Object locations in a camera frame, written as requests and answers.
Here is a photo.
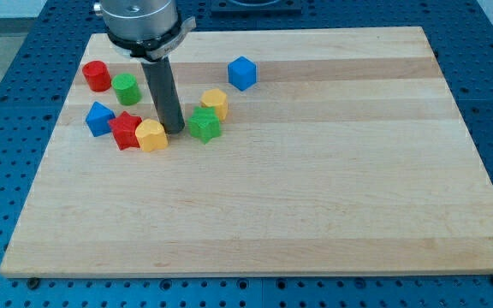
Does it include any green cylinder block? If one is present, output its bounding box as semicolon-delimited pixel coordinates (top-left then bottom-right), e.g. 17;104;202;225
111;73;142;106

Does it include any yellow heart block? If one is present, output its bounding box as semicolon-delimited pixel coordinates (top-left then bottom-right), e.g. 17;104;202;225
134;119;169;152

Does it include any black mounting plate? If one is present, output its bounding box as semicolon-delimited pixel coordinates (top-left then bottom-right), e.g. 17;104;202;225
211;0;302;15

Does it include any yellow hexagon block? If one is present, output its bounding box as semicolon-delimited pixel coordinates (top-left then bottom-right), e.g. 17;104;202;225
200;88;229;121

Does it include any blue triangular block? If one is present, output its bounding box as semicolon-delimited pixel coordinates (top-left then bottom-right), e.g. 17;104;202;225
86;102;115;137

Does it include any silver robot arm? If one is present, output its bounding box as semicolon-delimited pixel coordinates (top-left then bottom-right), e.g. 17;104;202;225
93;0;196;134

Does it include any red star block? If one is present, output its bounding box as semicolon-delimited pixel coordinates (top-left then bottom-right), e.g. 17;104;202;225
108;111;142;151

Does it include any green star block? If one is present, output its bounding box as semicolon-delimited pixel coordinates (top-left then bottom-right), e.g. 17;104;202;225
187;107;222;144

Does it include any red cylinder block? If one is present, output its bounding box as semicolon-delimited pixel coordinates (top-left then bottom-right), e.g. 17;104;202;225
81;60;111;92

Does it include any blue cube block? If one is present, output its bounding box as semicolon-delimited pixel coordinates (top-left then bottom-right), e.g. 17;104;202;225
228;56;257;91

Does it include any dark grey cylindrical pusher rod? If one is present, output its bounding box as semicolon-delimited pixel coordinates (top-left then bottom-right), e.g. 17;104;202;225
141;57;185;134

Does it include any large wooden board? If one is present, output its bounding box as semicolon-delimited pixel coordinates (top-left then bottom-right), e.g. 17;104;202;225
0;27;493;278

